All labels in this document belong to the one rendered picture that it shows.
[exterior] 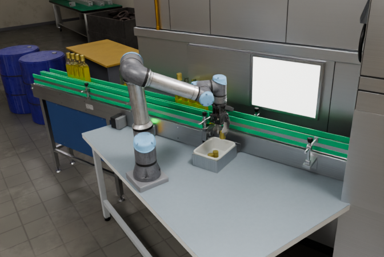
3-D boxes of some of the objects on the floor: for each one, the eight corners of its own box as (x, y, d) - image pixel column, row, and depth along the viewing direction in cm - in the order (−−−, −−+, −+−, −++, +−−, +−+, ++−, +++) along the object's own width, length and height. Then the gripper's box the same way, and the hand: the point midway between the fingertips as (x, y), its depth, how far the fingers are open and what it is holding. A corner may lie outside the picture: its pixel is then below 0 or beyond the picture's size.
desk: (112, 81, 593) (107, 39, 565) (157, 103, 502) (152, 54, 475) (74, 91, 557) (66, 47, 530) (114, 117, 467) (106, 65, 439)
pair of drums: (53, 93, 554) (42, 39, 521) (82, 116, 474) (71, 54, 442) (4, 105, 518) (-10, 48, 485) (28, 133, 438) (11, 67, 405)
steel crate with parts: (175, 61, 679) (172, 9, 642) (116, 74, 623) (110, 19, 586) (142, 47, 779) (137, 2, 742) (88, 57, 723) (81, 9, 686)
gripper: (206, 103, 209) (207, 137, 218) (223, 107, 203) (224, 142, 212) (215, 98, 216) (215, 131, 224) (232, 101, 209) (232, 136, 218)
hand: (222, 132), depth 220 cm, fingers closed on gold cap, 3 cm apart
